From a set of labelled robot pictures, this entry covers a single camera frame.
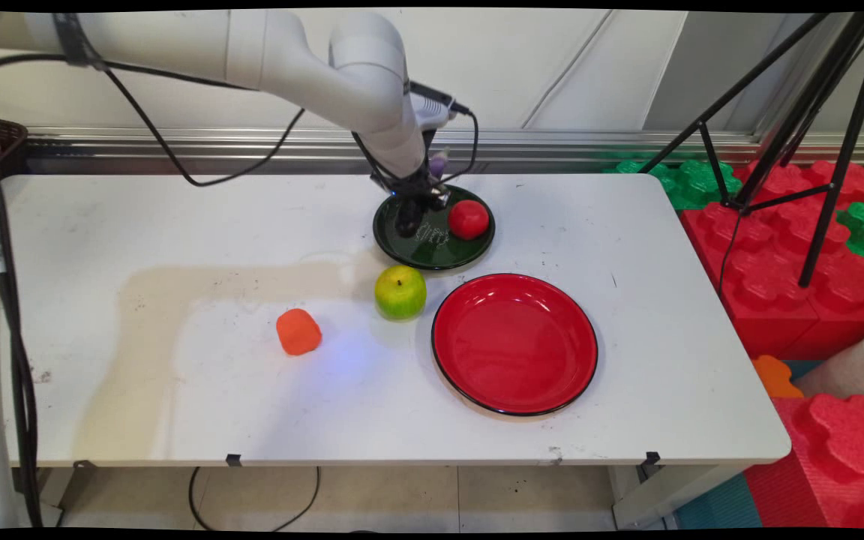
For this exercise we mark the brown wicker basket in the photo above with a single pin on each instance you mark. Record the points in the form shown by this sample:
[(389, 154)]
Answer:
[(6, 135)]

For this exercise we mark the red round plate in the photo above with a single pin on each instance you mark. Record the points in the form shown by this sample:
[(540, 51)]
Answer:
[(514, 343)]

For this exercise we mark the orange toy block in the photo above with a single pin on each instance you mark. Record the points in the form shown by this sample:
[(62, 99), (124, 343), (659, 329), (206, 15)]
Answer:
[(298, 332)]

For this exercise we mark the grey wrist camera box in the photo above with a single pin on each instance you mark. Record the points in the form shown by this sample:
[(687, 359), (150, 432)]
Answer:
[(432, 105)]

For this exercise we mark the aluminium wall rail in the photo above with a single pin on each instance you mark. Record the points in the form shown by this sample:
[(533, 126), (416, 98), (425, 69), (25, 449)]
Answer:
[(589, 142)]

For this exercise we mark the black table edge clip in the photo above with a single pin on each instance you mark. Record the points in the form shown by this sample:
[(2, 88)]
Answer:
[(652, 458), (234, 459)]

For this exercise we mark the blue foam mat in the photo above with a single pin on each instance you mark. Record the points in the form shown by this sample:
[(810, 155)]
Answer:
[(717, 506)]

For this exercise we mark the dark purple toy eggplant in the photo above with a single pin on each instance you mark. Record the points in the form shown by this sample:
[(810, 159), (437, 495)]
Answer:
[(406, 225)]

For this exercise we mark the red toy tomato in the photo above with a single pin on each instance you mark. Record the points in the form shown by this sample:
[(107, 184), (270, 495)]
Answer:
[(469, 220)]

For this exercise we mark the black tripod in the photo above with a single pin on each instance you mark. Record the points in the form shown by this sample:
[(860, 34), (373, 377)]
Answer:
[(814, 135)]

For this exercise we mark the green toy apple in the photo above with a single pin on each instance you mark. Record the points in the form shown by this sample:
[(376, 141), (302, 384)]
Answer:
[(400, 294)]

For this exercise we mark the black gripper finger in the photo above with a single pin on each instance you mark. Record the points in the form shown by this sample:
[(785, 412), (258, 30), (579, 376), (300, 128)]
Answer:
[(438, 201), (404, 211)]

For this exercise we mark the white table leg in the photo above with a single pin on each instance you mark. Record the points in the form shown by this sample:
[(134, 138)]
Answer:
[(664, 495)]

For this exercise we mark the dark green round plate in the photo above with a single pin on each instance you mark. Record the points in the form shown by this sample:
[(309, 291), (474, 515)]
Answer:
[(439, 244)]

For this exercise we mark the large red foam block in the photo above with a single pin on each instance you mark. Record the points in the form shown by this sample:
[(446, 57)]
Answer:
[(769, 285)]

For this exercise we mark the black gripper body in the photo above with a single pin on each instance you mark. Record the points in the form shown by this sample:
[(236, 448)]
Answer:
[(415, 187)]

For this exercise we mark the orange foam block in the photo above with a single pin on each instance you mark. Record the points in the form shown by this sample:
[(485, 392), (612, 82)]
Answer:
[(775, 377)]

